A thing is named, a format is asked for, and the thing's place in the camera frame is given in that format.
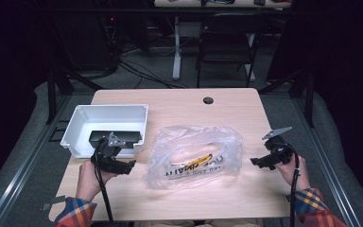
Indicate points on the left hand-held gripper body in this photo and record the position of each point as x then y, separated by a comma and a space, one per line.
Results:
108, 157

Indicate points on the person's left hand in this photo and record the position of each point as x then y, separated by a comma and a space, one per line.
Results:
91, 183

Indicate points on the person's right hand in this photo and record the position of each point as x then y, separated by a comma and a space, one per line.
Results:
291, 176

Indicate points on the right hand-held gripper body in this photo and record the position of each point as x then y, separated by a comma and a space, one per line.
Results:
279, 149

